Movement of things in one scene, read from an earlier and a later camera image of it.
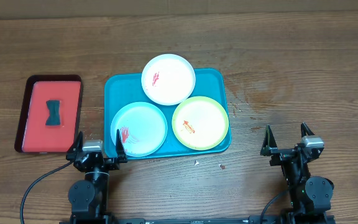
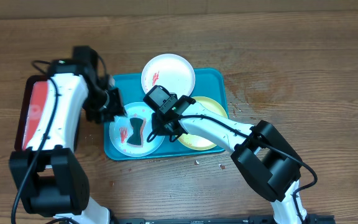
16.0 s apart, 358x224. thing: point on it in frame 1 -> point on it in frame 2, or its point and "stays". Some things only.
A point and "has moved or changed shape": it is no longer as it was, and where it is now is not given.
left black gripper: [110, 163] -> [114, 105]
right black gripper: [269, 143] -> [164, 133]
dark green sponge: [53, 107] has moved or changed shape
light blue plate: [143, 129] stays
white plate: [168, 79] stays
